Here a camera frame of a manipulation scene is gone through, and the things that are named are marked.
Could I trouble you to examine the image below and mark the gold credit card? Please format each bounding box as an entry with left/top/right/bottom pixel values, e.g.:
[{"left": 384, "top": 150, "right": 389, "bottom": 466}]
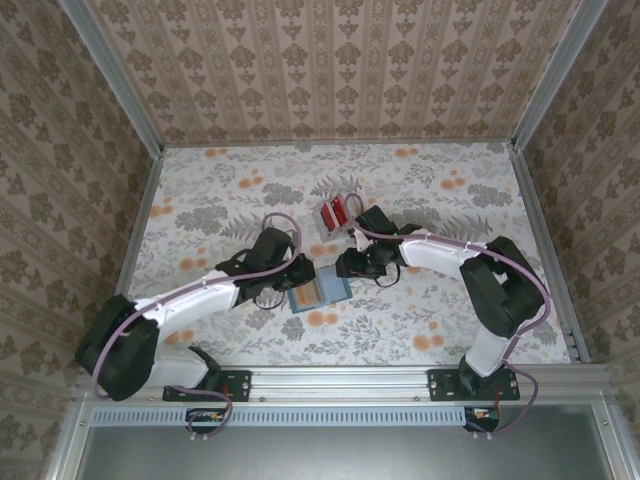
[{"left": 292, "top": 284, "right": 318, "bottom": 308}]

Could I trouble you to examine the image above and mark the blue card holder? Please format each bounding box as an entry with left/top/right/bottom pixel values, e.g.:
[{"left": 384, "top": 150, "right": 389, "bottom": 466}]
[{"left": 287, "top": 264, "right": 352, "bottom": 315}]

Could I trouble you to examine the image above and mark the red clear plastic package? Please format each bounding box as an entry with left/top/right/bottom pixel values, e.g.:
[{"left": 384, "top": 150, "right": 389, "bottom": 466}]
[{"left": 312, "top": 191, "right": 364, "bottom": 244}]

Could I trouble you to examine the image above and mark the grey metal sheet panel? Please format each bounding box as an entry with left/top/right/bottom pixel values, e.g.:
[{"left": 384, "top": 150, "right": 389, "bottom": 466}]
[{"left": 74, "top": 404, "right": 609, "bottom": 480}]

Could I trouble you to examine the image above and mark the left black camera cable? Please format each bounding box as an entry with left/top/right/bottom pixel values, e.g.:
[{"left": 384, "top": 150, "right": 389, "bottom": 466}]
[{"left": 253, "top": 292, "right": 284, "bottom": 312}]

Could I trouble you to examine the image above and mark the black camera cable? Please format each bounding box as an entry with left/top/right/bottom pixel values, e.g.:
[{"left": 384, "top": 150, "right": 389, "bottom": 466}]
[
  {"left": 253, "top": 292, "right": 284, "bottom": 312},
  {"left": 373, "top": 263, "right": 401, "bottom": 289}
]

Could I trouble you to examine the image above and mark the right black camera cable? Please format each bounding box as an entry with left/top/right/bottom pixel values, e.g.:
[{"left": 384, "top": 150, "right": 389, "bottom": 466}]
[{"left": 373, "top": 263, "right": 401, "bottom": 289}]

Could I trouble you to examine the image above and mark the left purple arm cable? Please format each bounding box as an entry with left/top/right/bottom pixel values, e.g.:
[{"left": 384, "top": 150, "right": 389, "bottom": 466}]
[{"left": 92, "top": 212, "right": 302, "bottom": 441}]

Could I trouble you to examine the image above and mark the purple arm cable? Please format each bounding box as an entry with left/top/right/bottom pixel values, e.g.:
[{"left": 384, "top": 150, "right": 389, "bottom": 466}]
[
  {"left": 92, "top": 212, "right": 302, "bottom": 441},
  {"left": 343, "top": 193, "right": 553, "bottom": 441}
]

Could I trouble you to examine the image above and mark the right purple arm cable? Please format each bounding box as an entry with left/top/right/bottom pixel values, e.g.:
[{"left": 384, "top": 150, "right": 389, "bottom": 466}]
[{"left": 343, "top": 193, "right": 553, "bottom": 441}]

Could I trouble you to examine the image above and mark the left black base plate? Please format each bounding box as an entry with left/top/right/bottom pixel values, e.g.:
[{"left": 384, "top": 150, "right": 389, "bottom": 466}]
[{"left": 162, "top": 368, "right": 253, "bottom": 403}]

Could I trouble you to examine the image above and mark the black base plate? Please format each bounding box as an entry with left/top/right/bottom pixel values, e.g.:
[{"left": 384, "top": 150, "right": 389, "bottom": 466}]
[
  {"left": 162, "top": 368, "right": 253, "bottom": 403},
  {"left": 428, "top": 368, "right": 521, "bottom": 403}
]

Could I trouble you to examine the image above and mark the aluminium front frame rail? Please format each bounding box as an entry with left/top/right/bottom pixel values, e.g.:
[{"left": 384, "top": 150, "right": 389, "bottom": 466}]
[{"left": 74, "top": 363, "right": 615, "bottom": 404}]

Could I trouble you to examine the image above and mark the aluminium frame rail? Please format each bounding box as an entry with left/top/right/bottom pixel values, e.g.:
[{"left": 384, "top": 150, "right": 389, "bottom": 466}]
[
  {"left": 44, "top": 394, "right": 92, "bottom": 480},
  {"left": 74, "top": 363, "right": 615, "bottom": 404},
  {"left": 592, "top": 394, "right": 640, "bottom": 480}
]

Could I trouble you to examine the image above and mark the aluminium back rail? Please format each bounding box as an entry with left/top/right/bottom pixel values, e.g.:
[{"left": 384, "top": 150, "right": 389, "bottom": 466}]
[{"left": 162, "top": 138, "right": 516, "bottom": 149}]

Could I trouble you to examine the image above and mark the aluminium side rail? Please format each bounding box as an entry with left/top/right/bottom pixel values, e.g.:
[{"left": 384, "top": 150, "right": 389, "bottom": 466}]
[
  {"left": 94, "top": 147, "right": 165, "bottom": 369},
  {"left": 510, "top": 142, "right": 590, "bottom": 366}
]

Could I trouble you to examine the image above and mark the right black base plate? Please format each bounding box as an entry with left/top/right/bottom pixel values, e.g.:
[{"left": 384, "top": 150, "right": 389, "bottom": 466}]
[{"left": 428, "top": 368, "right": 521, "bottom": 403}]

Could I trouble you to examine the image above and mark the white slotted cable duct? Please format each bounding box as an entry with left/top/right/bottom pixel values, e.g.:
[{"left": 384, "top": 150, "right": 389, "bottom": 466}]
[{"left": 91, "top": 405, "right": 504, "bottom": 427}]

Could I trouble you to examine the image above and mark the aluminium corner post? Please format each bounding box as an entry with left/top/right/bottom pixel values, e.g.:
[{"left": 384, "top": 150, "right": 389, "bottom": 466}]
[
  {"left": 62, "top": 0, "right": 166, "bottom": 154},
  {"left": 510, "top": 0, "right": 600, "bottom": 149}
]

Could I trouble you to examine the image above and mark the aluminium lower frame rail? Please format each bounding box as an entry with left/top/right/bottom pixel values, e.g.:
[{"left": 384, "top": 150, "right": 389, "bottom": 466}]
[
  {"left": 44, "top": 394, "right": 92, "bottom": 480},
  {"left": 592, "top": 394, "right": 640, "bottom": 480}
]

